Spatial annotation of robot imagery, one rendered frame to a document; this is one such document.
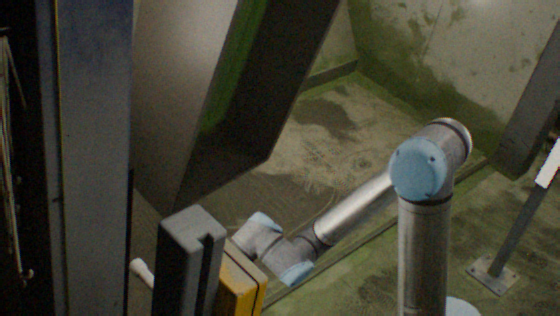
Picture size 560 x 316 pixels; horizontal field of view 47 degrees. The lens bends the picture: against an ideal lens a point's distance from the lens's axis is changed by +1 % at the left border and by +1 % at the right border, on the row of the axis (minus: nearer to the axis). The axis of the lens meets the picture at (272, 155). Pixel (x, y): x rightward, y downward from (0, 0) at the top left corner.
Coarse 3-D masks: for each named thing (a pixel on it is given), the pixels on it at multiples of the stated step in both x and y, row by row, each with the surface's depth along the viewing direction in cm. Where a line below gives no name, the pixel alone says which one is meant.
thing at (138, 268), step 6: (138, 258) 133; (132, 264) 132; (138, 264) 131; (144, 264) 132; (132, 270) 131; (138, 270) 131; (144, 270) 131; (138, 276) 131; (144, 276) 130; (150, 276) 130; (144, 282) 130; (150, 282) 129; (150, 288) 129
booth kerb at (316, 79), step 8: (344, 64) 422; (352, 64) 429; (320, 72) 407; (328, 72) 414; (336, 72) 421; (344, 72) 428; (312, 80) 405; (320, 80) 412; (328, 80) 419; (304, 88) 404
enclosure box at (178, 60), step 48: (144, 0) 197; (192, 0) 183; (240, 0) 172; (288, 0) 237; (336, 0) 223; (144, 48) 206; (192, 48) 191; (240, 48) 263; (288, 48) 246; (144, 96) 217; (192, 96) 199; (240, 96) 274; (288, 96) 256; (144, 144) 228; (192, 144) 211; (240, 144) 279; (144, 192) 240; (192, 192) 252
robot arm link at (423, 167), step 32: (448, 128) 132; (416, 160) 126; (448, 160) 127; (416, 192) 128; (448, 192) 130; (416, 224) 133; (448, 224) 135; (416, 256) 137; (448, 256) 140; (416, 288) 140
